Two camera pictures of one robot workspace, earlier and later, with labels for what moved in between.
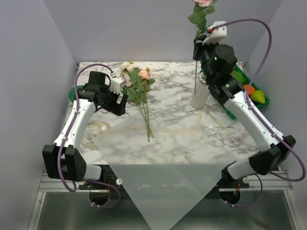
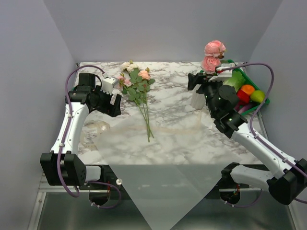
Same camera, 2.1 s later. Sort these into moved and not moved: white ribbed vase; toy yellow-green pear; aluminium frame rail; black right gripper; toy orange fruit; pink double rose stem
Moved: pink double rose stem; black right gripper
Not moved: toy yellow-green pear; aluminium frame rail; white ribbed vase; toy orange fruit
